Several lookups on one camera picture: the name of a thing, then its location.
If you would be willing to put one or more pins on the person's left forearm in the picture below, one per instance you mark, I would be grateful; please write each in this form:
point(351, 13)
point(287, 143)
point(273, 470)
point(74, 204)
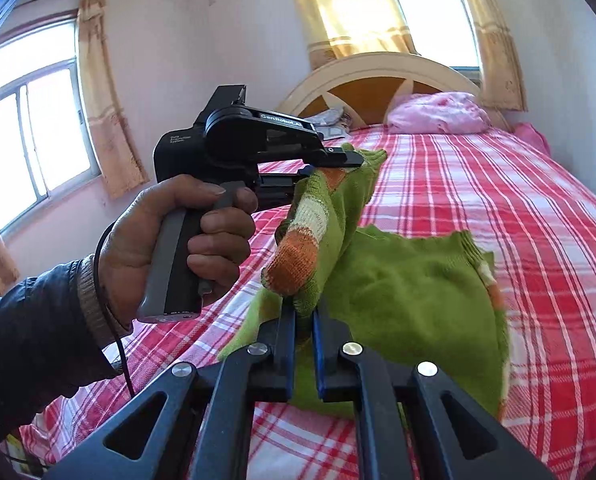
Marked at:
point(28, 340)

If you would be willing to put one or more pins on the sliding glass window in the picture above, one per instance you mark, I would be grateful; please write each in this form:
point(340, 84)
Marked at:
point(433, 15)
point(33, 135)

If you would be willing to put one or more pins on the bed with red plaid sheet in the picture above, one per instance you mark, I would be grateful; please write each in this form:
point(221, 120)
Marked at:
point(528, 260)

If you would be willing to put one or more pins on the pink cloth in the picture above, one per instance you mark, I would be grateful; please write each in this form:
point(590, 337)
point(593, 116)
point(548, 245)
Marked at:
point(530, 137)

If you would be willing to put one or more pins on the cream and brown headboard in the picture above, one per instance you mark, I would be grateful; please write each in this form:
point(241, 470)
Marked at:
point(378, 67)

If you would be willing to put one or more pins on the grey floral pillow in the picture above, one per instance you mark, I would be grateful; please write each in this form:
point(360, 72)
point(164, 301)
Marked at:
point(325, 116)

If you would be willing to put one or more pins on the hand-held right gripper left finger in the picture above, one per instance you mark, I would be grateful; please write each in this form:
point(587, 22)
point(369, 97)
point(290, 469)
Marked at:
point(278, 360)

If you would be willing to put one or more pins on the pink crumpled blanket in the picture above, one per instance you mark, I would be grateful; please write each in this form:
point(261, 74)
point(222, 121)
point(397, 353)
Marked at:
point(438, 112)

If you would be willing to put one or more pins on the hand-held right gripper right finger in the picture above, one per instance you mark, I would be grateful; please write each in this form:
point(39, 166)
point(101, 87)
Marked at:
point(335, 360)

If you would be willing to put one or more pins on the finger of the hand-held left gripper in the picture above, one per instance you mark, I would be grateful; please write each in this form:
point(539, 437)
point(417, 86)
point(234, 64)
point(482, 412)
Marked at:
point(338, 157)
point(278, 189)

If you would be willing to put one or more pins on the green striped knit sweater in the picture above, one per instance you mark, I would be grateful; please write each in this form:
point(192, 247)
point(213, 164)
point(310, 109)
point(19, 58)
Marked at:
point(403, 285)

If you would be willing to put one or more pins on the person's left hand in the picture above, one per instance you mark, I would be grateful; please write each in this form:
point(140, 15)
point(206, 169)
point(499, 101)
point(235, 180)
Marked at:
point(128, 250)

